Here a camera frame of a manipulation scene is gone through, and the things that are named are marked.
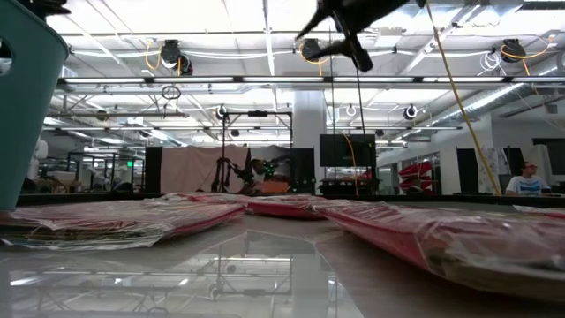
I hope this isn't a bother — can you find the black monitor screen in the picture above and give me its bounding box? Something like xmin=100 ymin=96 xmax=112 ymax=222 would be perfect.
xmin=319 ymin=133 xmax=377 ymax=168

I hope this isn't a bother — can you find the thin yellow cable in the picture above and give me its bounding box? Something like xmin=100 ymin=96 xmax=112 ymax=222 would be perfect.
xmin=342 ymin=132 xmax=359 ymax=195

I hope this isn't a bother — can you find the white humanoid robot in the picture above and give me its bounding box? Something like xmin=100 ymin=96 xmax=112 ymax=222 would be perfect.
xmin=26 ymin=139 xmax=49 ymax=180

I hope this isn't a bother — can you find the white fabric sheet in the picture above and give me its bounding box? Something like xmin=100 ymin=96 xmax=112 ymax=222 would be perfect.
xmin=249 ymin=145 xmax=293 ymax=182

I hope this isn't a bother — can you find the black hanging cable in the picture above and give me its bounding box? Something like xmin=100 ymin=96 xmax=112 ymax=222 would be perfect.
xmin=352 ymin=70 xmax=368 ymax=195
xmin=328 ymin=26 xmax=335 ymax=195

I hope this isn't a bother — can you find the teal plastic basket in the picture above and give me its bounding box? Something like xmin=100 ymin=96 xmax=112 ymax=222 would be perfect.
xmin=0 ymin=0 xmax=71 ymax=212

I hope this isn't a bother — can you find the long ceiling light bar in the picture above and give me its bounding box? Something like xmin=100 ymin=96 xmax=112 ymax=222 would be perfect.
xmin=56 ymin=75 xmax=565 ymax=86

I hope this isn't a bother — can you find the silver ventilation duct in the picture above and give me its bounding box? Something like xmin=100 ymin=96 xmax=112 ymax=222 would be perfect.
xmin=423 ymin=52 xmax=565 ymax=129

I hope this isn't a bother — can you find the orange box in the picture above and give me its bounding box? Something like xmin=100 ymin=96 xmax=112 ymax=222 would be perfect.
xmin=260 ymin=180 xmax=290 ymax=194

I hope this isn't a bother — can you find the pink fabric backdrop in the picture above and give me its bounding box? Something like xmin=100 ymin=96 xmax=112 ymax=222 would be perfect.
xmin=160 ymin=145 xmax=249 ymax=194

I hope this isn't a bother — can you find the black table frame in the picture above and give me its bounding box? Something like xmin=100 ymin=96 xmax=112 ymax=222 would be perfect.
xmin=15 ymin=192 xmax=565 ymax=208

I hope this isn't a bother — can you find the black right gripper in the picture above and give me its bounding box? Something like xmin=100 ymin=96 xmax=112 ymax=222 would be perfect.
xmin=295 ymin=0 xmax=425 ymax=73

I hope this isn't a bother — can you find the red popcorn bag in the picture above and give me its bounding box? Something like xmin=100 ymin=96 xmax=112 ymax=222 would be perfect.
xmin=513 ymin=204 xmax=565 ymax=221
xmin=165 ymin=192 xmax=251 ymax=205
xmin=0 ymin=196 xmax=247 ymax=252
xmin=315 ymin=201 xmax=565 ymax=304
xmin=245 ymin=195 xmax=328 ymax=221

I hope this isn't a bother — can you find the black equipment cart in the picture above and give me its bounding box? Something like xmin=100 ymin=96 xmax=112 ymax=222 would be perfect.
xmin=320 ymin=176 xmax=381 ymax=195

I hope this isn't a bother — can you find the yellow power cable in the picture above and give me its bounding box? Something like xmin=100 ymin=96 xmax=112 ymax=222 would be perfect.
xmin=424 ymin=0 xmax=504 ymax=196

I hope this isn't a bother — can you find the person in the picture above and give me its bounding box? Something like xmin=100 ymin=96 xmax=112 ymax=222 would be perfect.
xmin=245 ymin=156 xmax=271 ymax=194
xmin=505 ymin=161 xmax=551 ymax=196

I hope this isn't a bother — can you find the black gantry frame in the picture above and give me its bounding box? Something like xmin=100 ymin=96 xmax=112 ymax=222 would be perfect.
xmin=220 ymin=110 xmax=294 ymax=195

